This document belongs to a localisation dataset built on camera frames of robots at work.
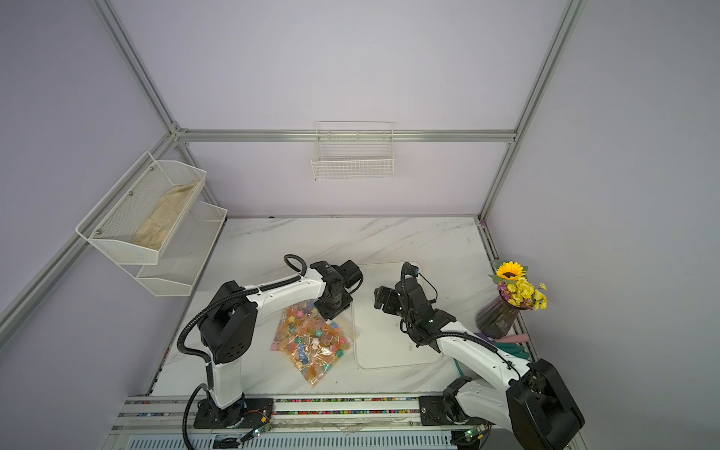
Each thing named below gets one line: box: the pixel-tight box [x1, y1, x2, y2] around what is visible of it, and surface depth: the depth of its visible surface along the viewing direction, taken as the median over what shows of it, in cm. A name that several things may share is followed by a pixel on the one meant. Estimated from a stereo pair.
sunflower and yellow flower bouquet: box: [487, 259, 550, 311], surface depth 73 cm
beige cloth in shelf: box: [131, 180, 201, 251], surface depth 81 cm
